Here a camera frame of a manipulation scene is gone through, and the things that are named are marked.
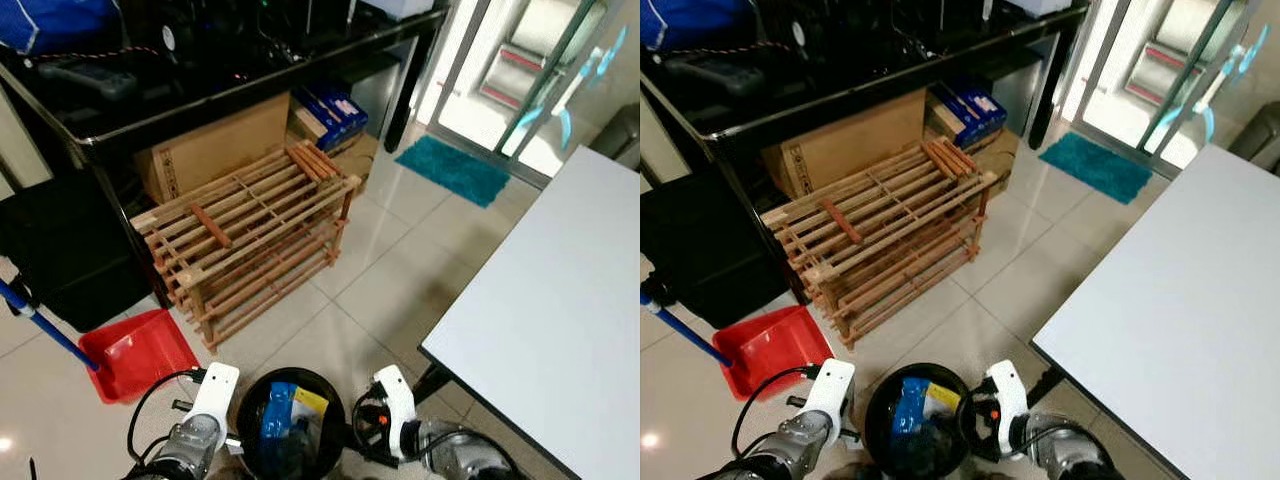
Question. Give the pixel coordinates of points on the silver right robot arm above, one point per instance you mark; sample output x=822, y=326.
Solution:
x=1065, y=450
x=455, y=450

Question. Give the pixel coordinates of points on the black round rubbish bin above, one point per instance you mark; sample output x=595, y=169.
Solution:
x=880, y=440
x=325, y=440

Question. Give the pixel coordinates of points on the yellow trash piece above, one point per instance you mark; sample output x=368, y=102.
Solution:
x=943, y=396
x=312, y=400

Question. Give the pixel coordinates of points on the blue plastic trash pack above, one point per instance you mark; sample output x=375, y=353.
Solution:
x=278, y=415
x=910, y=405

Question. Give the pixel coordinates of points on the black table leg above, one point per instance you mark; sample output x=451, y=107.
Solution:
x=1045, y=385
x=432, y=382

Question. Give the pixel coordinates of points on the red plastic dustpan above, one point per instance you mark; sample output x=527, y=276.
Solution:
x=775, y=350
x=140, y=355

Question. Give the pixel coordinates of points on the black fabric bag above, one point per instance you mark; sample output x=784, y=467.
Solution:
x=60, y=255
x=710, y=250

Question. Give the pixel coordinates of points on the wooden slatted shoe rack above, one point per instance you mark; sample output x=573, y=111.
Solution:
x=880, y=200
x=240, y=200

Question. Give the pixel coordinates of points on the small brown cardboard box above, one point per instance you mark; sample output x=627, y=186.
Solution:
x=995, y=155
x=350, y=160

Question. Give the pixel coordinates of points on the teal door mat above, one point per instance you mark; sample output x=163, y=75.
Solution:
x=455, y=170
x=1095, y=167

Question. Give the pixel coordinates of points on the large brown cardboard box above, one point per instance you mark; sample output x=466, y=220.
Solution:
x=215, y=150
x=850, y=145

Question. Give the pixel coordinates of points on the blue printed carton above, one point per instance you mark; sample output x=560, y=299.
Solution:
x=975, y=108
x=335, y=112

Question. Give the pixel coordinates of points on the black glossy desk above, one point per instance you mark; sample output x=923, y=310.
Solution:
x=180, y=70
x=830, y=70

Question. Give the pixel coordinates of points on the black handheld device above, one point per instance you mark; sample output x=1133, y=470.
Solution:
x=90, y=80
x=715, y=78

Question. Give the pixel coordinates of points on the dark grey sofa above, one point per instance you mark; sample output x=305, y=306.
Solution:
x=1258, y=150

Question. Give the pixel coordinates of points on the white box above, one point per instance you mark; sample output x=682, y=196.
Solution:
x=400, y=8
x=1045, y=7

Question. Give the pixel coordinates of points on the blue fabric bag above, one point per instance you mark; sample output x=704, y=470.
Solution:
x=695, y=20
x=60, y=22

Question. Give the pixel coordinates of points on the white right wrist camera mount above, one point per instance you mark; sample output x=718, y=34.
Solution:
x=1008, y=395
x=395, y=400

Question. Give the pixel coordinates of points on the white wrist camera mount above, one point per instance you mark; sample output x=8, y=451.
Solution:
x=832, y=390
x=1008, y=395
x=215, y=395
x=395, y=400

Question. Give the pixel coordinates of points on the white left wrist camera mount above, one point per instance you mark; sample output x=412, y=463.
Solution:
x=215, y=395
x=832, y=390

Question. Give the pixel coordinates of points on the glass door with metal frame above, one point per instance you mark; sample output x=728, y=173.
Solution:
x=540, y=60
x=1180, y=60

